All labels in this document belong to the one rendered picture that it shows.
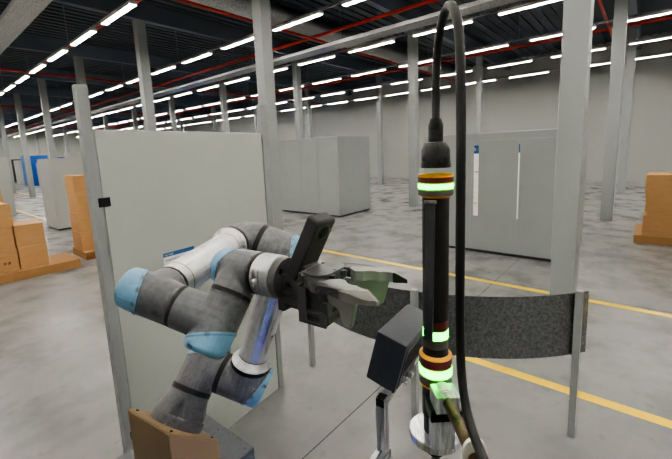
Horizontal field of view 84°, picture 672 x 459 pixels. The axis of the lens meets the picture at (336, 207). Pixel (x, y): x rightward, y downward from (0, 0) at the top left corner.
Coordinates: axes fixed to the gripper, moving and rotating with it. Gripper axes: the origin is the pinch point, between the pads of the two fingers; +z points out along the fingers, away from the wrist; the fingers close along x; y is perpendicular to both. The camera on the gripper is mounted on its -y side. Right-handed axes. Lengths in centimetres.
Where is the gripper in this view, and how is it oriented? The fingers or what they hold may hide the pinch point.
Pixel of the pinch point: (388, 285)
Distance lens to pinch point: 53.7
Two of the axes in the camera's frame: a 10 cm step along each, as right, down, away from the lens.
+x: -5.6, 1.5, -8.2
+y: 0.4, 9.9, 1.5
